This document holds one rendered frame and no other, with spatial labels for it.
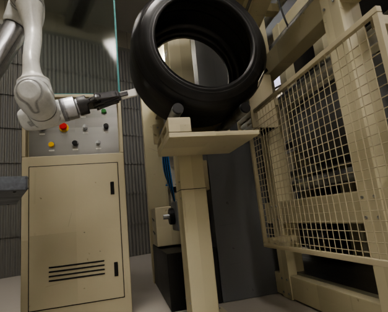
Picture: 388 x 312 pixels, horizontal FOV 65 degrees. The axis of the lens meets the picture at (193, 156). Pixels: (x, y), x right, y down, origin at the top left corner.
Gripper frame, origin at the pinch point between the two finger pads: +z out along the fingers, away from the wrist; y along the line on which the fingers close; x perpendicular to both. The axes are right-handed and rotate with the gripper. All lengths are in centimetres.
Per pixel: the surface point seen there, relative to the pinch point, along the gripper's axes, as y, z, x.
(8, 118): 293, -109, -124
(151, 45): -12.7, 13.2, -11.8
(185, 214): 25, 11, 55
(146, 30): -12.4, 13.5, -18.5
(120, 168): 61, -9, 19
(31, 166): 61, -54, 3
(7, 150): 292, -121, -84
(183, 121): -11.8, 14.7, 20.7
